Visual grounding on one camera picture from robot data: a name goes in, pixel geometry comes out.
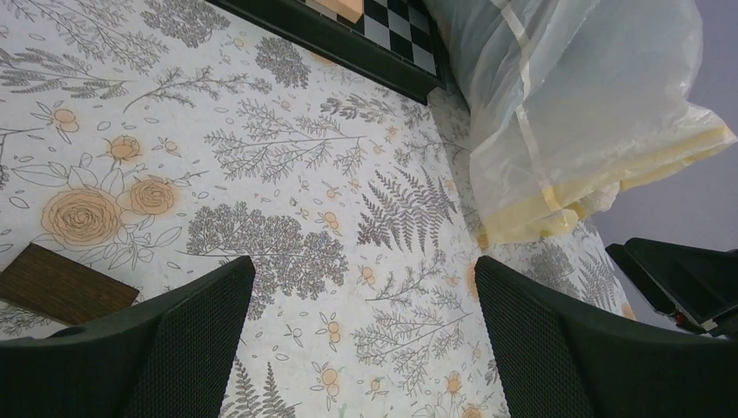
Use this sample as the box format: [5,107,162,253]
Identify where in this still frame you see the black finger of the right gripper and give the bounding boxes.
[606,238,737,340]

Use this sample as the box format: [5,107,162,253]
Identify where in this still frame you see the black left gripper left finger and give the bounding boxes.
[1,256,255,417]

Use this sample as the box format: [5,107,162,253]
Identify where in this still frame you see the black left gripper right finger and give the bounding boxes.
[474,256,737,417]

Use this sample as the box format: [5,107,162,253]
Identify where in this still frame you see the black white checkerboard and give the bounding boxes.
[215,0,446,105]

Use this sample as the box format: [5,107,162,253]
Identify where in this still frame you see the floral patterned table mat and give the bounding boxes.
[1,1,633,417]

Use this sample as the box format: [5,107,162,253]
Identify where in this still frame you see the small brown wooden block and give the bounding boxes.
[1,244,140,326]

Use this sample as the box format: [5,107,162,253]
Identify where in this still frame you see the large bag of trash bags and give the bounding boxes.
[426,1,736,243]

